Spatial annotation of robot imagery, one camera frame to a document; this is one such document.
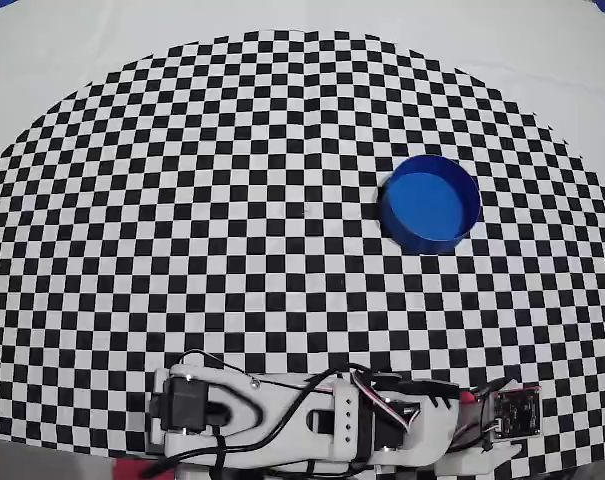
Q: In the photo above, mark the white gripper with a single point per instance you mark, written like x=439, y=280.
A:
x=502, y=450

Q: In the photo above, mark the pink ball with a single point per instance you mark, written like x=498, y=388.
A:
x=466, y=400

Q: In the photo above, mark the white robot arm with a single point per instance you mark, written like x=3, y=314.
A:
x=267, y=395

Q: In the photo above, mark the blue round box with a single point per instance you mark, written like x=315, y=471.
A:
x=427, y=205

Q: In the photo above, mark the red flat object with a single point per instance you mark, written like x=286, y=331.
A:
x=132, y=471

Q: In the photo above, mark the black white checkered mat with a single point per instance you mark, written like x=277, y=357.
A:
x=182, y=200

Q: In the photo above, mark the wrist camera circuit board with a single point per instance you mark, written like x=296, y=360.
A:
x=517, y=410

